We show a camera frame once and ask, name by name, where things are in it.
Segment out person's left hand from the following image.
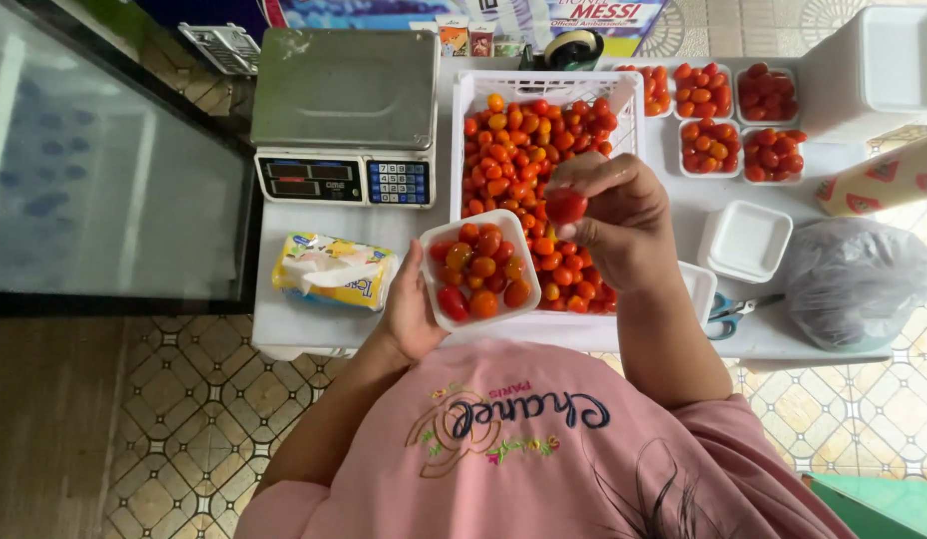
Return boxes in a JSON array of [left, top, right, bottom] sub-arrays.
[[374, 240, 451, 366]]

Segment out person's right hand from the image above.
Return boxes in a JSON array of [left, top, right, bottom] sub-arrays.
[[544, 152, 683, 295]]

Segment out single red tomato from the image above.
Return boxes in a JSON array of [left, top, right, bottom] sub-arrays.
[[544, 187, 589, 227]]

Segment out white foam tray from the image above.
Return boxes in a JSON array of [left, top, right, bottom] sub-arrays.
[[739, 126, 808, 187], [678, 261, 719, 329], [671, 62, 736, 121], [612, 63, 675, 120], [419, 209, 543, 335], [733, 63, 800, 127], [677, 118, 745, 180]]

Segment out yellow tissue pack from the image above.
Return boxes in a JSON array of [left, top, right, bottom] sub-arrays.
[[271, 231, 400, 312]]

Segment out small heap of cherry tomatoes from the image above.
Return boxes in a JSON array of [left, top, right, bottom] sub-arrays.
[[430, 222, 534, 323], [681, 119, 742, 175], [674, 63, 733, 118], [743, 129, 807, 183], [617, 65, 672, 117], [737, 63, 798, 122]]

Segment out short stack of foam trays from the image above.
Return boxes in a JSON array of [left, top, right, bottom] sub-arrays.
[[697, 199, 795, 285]]

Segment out large heap of cherry tomatoes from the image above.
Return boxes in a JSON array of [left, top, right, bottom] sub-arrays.
[[461, 93, 621, 315]]

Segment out black tape dispenser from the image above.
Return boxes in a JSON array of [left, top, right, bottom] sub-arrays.
[[519, 28, 606, 73]]

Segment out pink shirt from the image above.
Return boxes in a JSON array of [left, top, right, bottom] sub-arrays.
[[234, 340, 858, 539]]

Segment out white plastic crate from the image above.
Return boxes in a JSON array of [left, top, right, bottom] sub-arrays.
[[449, 69, 649, 335]]

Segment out digital weighing scale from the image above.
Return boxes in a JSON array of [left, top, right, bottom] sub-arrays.
[[249, 27, 441, 211]]

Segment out grey plastic bag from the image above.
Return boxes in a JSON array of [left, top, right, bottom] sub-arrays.
[[781, 217, 927, 353]]

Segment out brown small carton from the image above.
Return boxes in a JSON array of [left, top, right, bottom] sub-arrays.
[[468, 21, 496, 58]]

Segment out patterned wrap roll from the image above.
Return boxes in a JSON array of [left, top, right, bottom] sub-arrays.
[[814, 131, 927, 219]]

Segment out orange small carton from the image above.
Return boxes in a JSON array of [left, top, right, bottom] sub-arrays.
[[435, 15, 471, 58]]

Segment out tall stack of foam trays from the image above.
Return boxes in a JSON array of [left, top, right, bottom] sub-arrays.
[[796, 3, 927, 144]]

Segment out printed poster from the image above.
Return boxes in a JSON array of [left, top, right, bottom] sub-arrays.
[[257, 0, 671, 58]]

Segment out glass top freezer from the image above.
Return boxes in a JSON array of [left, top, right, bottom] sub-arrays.
[[0, 0, 264, 317]]

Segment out green furniture edge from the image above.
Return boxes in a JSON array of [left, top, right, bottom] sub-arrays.
[[801, 472, 927, 539]]

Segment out blue handled scissors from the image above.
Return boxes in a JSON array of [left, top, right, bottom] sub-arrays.
[[704, 290, 787, 342]]

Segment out white wire basket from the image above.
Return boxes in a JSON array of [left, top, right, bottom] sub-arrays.
[[177, 22, 263, 76]]

